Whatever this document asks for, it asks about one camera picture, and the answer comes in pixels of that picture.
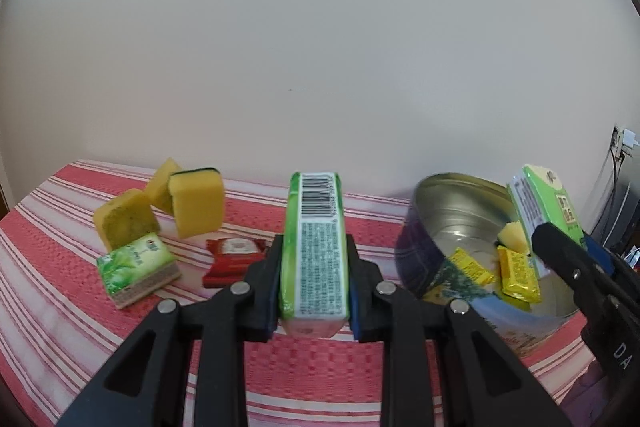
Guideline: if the light green tissue pack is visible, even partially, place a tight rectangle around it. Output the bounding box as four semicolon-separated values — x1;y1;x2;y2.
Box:
506;164;586;279

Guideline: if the dark furniture at right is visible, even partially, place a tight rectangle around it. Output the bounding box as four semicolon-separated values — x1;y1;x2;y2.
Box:
601;146;639;255

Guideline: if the worn yellow sponge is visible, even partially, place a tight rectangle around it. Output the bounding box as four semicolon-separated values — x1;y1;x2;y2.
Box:
93;188;160;253

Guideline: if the red white striped tablecloth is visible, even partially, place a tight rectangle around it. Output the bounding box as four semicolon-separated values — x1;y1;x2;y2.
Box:
0;159;601;427

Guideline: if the yellow sponge green top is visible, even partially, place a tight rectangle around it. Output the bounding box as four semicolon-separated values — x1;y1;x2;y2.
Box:
168;168;224;239

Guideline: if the yellow snack packet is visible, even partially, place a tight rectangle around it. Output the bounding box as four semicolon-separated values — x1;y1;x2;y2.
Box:
497;246;542;308
449;247;495;286

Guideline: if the wall power socket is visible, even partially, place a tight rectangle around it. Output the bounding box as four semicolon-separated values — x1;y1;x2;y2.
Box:
611;127;624;159

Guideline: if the white usb charger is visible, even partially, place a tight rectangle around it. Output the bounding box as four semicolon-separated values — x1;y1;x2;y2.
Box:
622;129;639;150

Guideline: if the red wedding snack packet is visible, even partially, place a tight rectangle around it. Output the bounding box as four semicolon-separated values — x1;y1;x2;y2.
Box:
202;237;268;288

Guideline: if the round butter cookie tin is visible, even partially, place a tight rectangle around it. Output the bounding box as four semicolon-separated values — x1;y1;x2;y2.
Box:
395;173;577;355

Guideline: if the black power cable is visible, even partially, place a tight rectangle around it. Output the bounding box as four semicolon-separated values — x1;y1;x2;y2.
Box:
589;150;618;233

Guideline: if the large green tissue pack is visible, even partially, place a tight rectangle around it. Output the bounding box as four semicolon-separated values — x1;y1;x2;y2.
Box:
279;172;350;338

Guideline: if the small green tissue pack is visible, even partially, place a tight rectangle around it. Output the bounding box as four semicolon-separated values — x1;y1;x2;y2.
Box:
96;233;181;310

